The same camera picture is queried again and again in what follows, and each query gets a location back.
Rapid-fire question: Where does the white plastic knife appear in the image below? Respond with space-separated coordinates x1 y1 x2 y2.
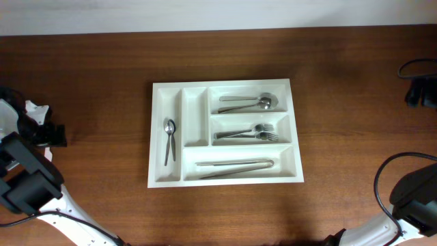
44 147 53 161

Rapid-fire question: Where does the metal table knife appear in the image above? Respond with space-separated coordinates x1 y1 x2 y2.
200 163 274 180
196 159 274 167

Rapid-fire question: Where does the metal teaspoon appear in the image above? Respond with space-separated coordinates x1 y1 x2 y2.
169 119 176 162
164 120 172 166

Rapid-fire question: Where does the large metal spoon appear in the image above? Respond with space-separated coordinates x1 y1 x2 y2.
219 92 279 109
218 97 272 113

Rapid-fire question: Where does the white cutlery organizer tray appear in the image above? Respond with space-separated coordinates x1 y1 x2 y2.
147 79 304 188

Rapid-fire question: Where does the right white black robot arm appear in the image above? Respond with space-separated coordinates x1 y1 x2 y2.
322 152 436 246

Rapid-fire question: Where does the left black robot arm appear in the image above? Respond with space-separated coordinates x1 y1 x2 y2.
1 87 125 246

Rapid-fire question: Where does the metal fork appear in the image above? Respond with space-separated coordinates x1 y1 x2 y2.
214 124 274 139
225 132 279 141

